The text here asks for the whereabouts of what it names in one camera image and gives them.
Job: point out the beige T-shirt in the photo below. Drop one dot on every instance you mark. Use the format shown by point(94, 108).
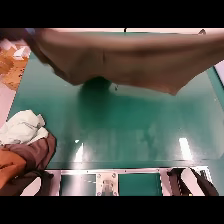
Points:
point(133, 56)

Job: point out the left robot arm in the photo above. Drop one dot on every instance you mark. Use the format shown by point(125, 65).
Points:
point(30, 183)

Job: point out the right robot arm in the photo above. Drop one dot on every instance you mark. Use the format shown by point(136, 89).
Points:
point(191, 183)

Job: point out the brown garment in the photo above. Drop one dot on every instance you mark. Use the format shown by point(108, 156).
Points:
point(38, 153)

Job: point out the pale green garment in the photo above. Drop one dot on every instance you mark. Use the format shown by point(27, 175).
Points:
point(21, 128)

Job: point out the orange garment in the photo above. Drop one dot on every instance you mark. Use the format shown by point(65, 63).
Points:
point(9, 166)

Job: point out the silver frame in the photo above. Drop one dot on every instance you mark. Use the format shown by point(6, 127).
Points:
point(106, 183)

